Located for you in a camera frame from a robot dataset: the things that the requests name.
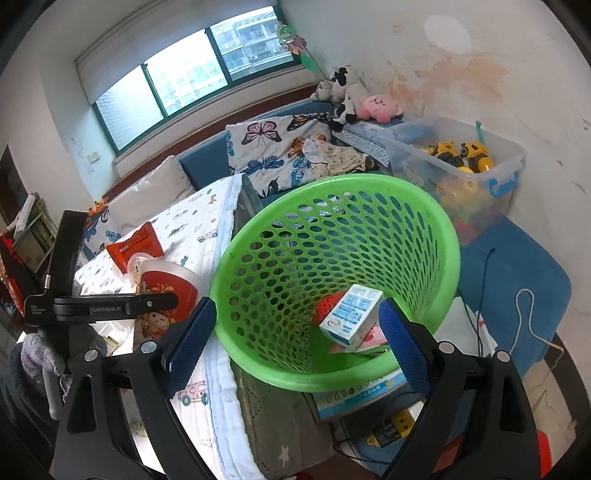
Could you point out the left butterfly pillow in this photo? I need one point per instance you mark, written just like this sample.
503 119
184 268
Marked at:
100 231

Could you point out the green plastic waste basket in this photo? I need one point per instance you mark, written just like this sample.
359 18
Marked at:
374 230

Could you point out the striped grey cloth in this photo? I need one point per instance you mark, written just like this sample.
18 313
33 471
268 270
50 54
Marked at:
366 137

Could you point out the clear plastic toy bin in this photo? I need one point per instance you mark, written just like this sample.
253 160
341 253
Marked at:
473 201

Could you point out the butterfly pillow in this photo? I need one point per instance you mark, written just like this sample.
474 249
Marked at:
100 231
270 151

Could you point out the beige cushion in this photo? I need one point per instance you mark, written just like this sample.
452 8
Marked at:
155 192

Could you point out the patterned white tablecloth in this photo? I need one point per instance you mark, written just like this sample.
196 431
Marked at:
193 233

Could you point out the red mesh net bag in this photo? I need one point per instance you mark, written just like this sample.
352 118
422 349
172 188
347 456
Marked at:
325 306

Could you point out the colourful pinwheel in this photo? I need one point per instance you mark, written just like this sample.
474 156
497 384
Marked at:
297 46

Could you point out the window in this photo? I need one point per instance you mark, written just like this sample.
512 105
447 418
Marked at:
169 56

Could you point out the pink plush toy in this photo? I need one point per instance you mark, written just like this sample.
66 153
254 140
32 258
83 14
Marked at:
381 108

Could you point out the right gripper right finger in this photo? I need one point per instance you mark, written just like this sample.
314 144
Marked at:
476 422

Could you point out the black white cow plush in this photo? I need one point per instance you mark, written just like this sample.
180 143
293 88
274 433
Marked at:
335 91

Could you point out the beige crumpled clothes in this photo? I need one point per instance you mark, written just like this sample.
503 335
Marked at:
329 160

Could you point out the white blue milk carton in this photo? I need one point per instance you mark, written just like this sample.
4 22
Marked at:
353 317

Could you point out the red printed plastic cup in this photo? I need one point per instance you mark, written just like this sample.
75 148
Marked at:
172 293

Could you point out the blue sofa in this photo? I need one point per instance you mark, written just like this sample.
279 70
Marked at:
517 286

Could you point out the metal shelf rack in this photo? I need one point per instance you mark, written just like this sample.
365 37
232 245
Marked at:
33 235

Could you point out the yellow toy truck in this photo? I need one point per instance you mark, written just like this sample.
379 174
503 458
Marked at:
472 157

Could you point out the orange toy on sofa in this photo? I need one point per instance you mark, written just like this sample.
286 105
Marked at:
98 208

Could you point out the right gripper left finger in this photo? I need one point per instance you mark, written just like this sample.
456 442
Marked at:
94 440

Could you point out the right butterfly pillow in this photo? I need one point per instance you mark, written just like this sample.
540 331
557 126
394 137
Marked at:
270 151

